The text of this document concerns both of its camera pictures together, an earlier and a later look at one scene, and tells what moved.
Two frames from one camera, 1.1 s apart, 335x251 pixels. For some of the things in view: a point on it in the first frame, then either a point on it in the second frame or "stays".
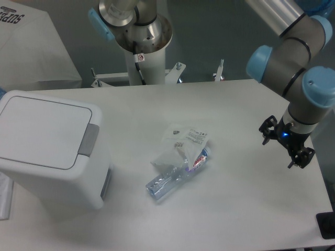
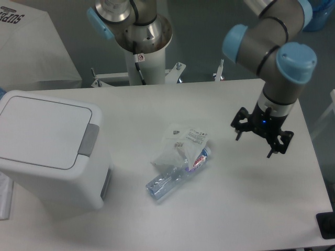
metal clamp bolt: (219, 76) stays
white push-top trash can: (49, 151) stays
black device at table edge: (326, 221) stays
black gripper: (291, 140) → (266, 124)
